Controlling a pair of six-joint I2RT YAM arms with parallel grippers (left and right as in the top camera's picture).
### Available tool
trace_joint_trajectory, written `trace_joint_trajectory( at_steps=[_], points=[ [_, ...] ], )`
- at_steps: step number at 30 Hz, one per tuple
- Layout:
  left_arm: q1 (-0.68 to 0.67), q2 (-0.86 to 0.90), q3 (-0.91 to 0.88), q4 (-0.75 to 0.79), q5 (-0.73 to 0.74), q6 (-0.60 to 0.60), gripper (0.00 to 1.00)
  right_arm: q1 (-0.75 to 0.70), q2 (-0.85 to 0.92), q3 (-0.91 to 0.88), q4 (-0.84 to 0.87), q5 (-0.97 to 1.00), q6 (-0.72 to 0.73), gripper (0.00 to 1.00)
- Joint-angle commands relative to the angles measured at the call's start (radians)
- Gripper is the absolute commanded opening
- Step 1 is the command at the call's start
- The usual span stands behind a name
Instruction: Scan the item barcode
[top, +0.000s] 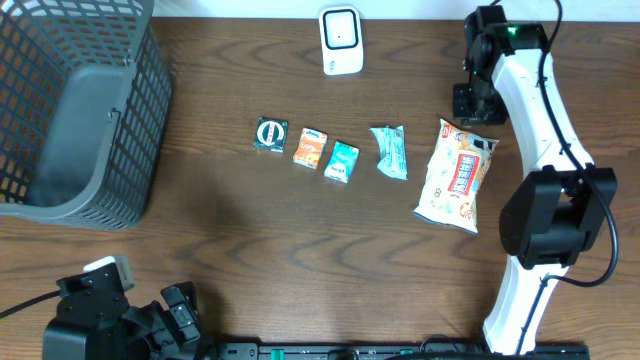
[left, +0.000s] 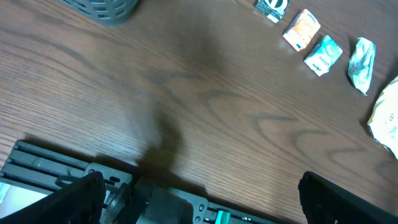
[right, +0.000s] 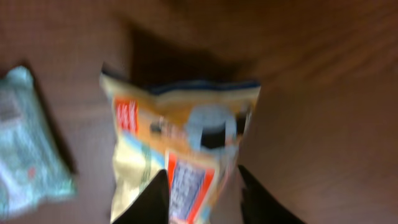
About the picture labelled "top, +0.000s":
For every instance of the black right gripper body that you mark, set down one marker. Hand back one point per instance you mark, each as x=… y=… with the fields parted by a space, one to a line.
x=479 y=98

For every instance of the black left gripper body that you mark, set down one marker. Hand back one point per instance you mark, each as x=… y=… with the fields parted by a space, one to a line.
x=181 y=316

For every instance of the cream wet wipes pack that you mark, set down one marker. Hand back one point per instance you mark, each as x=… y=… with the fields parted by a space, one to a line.
x=455 y=172

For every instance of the teal wipes pack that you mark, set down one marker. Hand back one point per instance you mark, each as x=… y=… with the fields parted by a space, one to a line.
x=391 y=142

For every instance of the green tissue pack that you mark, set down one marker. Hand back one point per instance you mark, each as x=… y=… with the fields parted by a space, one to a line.
x=342 y=162

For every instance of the orange tissue pack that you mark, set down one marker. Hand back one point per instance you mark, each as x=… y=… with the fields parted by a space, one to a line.
x=311 y=148

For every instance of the dark green round-logo box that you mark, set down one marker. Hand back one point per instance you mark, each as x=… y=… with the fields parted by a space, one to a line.
x=271 y=135

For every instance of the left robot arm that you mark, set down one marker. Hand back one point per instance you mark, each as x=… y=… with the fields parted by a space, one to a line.
x=64 y=342

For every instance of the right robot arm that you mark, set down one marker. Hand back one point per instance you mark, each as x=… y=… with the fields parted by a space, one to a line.
x=558 y=225

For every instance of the white barcode scanner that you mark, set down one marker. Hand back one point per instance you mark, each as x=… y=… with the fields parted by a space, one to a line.
x=341 y=40

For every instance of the dark grey plastic mesh basket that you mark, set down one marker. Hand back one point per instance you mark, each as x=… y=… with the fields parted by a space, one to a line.
x=84 y=104

